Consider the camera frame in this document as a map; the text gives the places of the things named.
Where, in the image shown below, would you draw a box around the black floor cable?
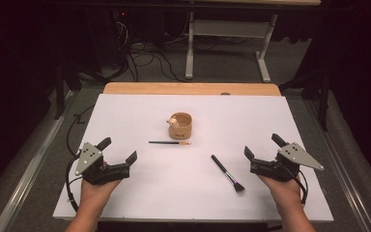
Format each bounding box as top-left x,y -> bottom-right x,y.
66,104 -> 95,157

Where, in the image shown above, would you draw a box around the metal floor rail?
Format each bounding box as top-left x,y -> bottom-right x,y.
304,100 -> 371,232
0,90 -> 75,232

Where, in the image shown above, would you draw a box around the black equipment with red light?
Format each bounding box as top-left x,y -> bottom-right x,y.
110,9 -> 133,66

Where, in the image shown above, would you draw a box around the left hand-held gripper cable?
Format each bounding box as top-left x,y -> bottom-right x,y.
65,151 -> 85,214

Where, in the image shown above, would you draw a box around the white metal desk frame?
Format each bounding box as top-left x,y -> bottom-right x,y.
185,11 -> 279,83

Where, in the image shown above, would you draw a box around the right hand-held gripper cable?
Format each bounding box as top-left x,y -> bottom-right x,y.
286,163 -> 309,206

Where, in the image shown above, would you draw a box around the small gold ferrule makeup brush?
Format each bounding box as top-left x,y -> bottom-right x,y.
148,140 -> 192,146

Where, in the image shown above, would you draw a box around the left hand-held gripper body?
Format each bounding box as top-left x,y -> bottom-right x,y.
74,142 -> 131,187

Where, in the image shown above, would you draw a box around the tangled floor cables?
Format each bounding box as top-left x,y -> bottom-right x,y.
127,18 -> 189,83

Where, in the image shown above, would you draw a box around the hand-held gripper cable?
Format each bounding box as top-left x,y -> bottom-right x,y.
286,163 -> 309,206
65,151 -> 85,214

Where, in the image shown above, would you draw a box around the tan cup with bear figure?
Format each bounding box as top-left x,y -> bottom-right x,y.
166,111 -> 193,140

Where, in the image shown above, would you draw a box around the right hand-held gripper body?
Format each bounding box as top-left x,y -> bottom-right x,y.
249,142 -> 325,184

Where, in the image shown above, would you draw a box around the person's right hand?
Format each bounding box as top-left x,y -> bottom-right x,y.
258,173 -> 303,208

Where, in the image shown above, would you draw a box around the person's left hand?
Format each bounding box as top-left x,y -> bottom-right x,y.
79,160 -> 123,205

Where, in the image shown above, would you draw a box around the black makeup brush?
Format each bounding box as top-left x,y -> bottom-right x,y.
211,154 -> 245,193

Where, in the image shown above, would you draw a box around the black metal stand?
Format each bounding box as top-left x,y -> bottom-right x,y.
279,69 -> 332,132
52,61 -> 82,121

